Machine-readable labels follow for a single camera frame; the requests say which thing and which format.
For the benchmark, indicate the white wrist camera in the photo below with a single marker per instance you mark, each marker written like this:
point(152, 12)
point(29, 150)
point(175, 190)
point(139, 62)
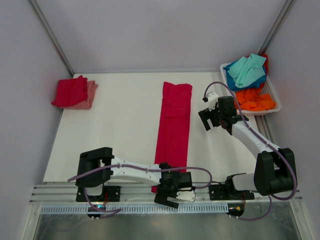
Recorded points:
point(211, 98)
point(189, 195)

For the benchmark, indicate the black connector board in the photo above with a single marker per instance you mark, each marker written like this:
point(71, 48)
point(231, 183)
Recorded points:
point(94, 214)
point(235, 211)

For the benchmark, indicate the folded salmon pink t shirt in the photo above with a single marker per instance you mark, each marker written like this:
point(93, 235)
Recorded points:
point(87, 103)

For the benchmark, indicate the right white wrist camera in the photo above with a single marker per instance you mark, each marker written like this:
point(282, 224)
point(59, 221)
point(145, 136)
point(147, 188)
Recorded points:
point(211, 98)

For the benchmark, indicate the magenta t shirt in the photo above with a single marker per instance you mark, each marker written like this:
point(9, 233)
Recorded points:
point(174, 125)

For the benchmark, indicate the turquoise t shirt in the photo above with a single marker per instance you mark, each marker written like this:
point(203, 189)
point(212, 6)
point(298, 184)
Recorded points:
point(247, 70)

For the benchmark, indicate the right aluminium corner post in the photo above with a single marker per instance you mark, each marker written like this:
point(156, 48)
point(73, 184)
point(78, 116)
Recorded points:
point(278, 22)

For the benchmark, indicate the aluminium front rail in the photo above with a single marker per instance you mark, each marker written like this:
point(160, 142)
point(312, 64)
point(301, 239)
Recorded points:
point(130, 193)

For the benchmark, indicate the left aluminium corner post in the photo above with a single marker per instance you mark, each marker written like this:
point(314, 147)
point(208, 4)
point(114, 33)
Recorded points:
point(50, 34)

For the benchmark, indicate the left black connector board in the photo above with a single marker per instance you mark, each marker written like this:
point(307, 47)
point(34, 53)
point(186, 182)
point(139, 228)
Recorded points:
point(94, 214)

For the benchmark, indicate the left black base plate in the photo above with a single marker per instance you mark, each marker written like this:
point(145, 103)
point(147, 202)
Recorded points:
point(104, 193)

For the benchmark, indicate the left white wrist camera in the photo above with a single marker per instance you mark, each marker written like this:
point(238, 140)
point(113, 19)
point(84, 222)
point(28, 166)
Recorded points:
point(189, 195)

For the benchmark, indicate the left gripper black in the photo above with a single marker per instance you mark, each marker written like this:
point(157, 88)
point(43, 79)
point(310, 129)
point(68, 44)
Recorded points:
point(161, 197)

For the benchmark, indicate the aluminium corner post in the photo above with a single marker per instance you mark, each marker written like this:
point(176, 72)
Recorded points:
point(278, 22)
point(50, 34)

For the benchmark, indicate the right black connector board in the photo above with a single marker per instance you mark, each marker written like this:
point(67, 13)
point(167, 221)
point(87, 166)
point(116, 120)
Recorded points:
point(235, 211)

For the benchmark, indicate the red t shirt in basket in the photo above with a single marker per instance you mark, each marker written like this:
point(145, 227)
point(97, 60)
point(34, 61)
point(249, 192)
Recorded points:
point(265, 65)

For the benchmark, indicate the folded red t shirt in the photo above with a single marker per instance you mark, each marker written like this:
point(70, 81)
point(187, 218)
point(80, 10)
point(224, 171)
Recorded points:
point(70, 92)

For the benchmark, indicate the slotted white cable duct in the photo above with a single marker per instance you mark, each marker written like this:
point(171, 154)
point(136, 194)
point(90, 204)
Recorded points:
point(145, 208)

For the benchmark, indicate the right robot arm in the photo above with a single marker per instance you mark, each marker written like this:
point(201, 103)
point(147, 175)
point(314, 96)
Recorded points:
point(275, 169)

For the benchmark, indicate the orange t shirt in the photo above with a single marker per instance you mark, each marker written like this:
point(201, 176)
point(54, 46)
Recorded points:
point(253, 100)

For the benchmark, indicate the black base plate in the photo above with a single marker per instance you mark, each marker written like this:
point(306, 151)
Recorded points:
point(226, 191)
point(104, 193)

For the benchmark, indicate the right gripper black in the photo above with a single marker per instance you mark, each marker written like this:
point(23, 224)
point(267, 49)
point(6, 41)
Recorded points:
point(205, 115)

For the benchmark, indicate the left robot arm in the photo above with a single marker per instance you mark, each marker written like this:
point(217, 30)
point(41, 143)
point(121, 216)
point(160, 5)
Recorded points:
point(96, 167)

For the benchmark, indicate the blue t shirt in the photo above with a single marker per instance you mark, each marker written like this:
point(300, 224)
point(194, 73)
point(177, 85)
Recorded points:
point(229, 81)

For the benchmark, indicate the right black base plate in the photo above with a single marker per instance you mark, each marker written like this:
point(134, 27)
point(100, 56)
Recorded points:
point(226, 191)

